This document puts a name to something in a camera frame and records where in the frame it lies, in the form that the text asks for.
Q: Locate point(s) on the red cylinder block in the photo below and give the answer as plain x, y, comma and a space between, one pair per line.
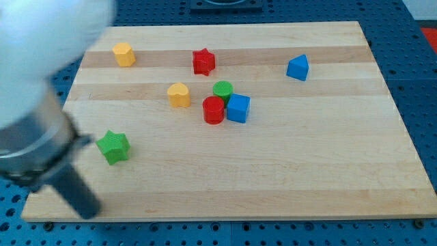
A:
213, 110

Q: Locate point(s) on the yellow hexagon block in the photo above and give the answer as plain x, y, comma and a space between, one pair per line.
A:
124, 54

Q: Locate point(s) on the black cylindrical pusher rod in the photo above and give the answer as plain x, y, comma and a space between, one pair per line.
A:
70, 185

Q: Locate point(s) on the blue triangle block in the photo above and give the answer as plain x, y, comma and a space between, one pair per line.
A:
298, 68

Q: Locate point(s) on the blue cube block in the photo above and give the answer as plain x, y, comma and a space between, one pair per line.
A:
238, 108

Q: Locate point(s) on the green cylinder block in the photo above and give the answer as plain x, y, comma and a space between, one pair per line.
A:
224, 90

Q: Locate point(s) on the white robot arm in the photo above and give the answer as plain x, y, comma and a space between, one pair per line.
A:
39, 38

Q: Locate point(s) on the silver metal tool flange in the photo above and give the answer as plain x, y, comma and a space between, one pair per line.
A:
38, 140

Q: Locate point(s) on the yellow heart block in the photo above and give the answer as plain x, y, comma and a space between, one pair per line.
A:
179, 95

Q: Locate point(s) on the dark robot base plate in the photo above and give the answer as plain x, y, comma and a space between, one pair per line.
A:
199, 6

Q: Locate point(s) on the red star block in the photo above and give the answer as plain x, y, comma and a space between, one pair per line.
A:
203, 62

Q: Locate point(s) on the wooden board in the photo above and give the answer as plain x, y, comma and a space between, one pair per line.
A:
331, 147

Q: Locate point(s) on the green star block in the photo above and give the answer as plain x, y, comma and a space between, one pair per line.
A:
114, 147

